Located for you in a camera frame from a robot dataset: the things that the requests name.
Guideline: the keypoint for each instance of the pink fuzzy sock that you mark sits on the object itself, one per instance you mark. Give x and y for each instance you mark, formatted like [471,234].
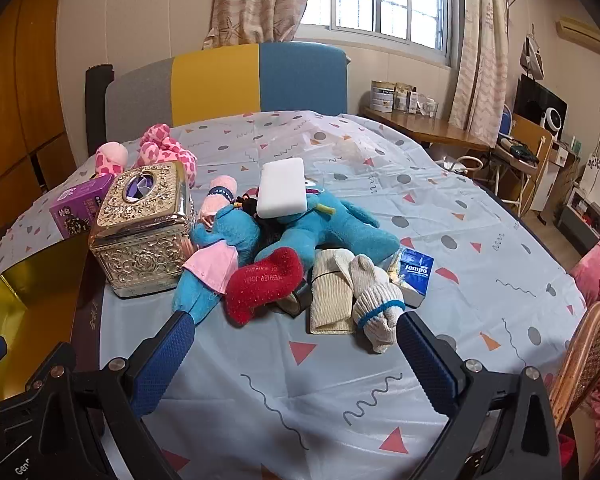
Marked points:
[217,205]

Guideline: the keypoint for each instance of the red fuzzy sock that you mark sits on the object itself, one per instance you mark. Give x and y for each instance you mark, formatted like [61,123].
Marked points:
[265,280]

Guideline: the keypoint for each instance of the wooden cabinet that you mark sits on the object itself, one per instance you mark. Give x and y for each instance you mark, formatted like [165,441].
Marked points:
[20,85]

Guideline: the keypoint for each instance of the black beaded braided wig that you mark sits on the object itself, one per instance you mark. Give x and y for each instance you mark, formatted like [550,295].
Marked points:
[247,206]

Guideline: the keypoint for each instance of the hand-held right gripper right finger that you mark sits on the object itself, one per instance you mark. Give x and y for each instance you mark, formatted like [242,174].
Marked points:
[425,360]

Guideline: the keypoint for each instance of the white round fan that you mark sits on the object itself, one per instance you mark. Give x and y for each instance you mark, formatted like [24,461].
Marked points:
[554,121]

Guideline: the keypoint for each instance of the gold-lined brown box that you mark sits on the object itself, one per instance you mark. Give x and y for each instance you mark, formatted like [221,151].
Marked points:
[20,310]

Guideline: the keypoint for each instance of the beige wavy print curtain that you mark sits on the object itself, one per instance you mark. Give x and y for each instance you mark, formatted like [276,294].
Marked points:
[480,60]

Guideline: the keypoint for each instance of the grey yellow blue sofa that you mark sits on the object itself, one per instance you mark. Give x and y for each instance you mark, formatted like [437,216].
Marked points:
[300,80]

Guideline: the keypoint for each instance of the wall air conditioner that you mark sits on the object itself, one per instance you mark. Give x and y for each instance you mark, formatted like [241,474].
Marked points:
[580,34]

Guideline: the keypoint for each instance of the white sock with blue stripe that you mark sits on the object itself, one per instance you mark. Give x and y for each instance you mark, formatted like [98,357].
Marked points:
[375,305]

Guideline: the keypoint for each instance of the light wooden board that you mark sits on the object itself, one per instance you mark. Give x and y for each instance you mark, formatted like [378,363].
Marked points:
[534,170]

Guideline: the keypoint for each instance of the blue plush monster with lollipop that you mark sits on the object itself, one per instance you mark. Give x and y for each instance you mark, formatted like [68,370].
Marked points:
[340,225]

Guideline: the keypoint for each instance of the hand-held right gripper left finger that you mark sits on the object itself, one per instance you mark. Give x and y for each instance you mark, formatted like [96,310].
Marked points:
[162,360]

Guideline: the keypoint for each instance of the window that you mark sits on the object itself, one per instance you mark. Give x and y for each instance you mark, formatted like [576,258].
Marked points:
[380,0]

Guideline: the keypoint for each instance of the beige knit cloth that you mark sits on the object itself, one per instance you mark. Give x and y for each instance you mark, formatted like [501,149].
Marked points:
[330,295]

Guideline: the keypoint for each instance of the pink spotted plush toy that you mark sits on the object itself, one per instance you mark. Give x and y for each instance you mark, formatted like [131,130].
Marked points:
[165,150]

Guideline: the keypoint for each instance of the rattan chair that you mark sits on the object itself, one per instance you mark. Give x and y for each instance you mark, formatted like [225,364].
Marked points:
[587,355]

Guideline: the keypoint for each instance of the patterned light blue tablecloth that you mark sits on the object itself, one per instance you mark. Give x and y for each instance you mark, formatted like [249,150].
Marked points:
[330,385]

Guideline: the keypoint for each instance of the wooden side desk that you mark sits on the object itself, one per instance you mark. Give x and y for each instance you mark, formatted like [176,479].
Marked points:
[430,132]

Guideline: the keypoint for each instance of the small glass jar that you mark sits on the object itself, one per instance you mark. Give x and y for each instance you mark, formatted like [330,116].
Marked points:
[431,108]

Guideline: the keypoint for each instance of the beige starfish print curtain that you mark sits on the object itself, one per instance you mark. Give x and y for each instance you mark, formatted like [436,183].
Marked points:
[260,0]

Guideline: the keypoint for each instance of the large milk powder can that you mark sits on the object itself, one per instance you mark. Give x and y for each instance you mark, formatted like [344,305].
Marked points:
[382,95]

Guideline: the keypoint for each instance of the blue elephant plush pink dress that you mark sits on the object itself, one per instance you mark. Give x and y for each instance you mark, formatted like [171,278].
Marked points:
[230,232]

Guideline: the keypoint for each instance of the purple cardboard box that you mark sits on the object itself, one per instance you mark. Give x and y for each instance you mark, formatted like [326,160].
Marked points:
[75,205]

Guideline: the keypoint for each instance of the ornate gold tissue box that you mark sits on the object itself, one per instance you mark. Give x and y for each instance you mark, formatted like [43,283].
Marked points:
[140,240]

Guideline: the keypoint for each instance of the hanging bag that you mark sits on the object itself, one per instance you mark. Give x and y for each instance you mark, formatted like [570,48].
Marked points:
[531,57]

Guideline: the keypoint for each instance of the blue tissue pack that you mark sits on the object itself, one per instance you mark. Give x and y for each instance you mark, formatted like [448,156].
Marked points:
[415,272]

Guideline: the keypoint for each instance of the white sponge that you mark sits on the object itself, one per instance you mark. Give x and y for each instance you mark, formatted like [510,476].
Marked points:
[280,187]

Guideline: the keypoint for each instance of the black television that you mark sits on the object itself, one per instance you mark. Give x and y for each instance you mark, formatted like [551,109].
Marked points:
[530,100]

